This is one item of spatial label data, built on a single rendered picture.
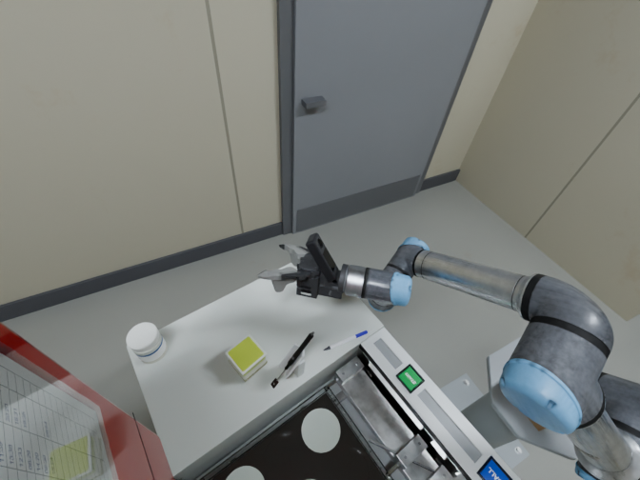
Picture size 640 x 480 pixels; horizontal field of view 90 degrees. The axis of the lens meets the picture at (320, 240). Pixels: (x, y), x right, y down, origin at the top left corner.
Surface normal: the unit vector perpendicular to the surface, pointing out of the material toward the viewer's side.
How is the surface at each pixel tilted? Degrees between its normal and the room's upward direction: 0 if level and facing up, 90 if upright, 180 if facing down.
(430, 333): 0
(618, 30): 90
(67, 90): 90
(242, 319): 0
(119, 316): 0
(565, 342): 28
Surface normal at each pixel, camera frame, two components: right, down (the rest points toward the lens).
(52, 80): 0.46, 0.68
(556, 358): -0.42, -0.57
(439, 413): 0.07, -0.67
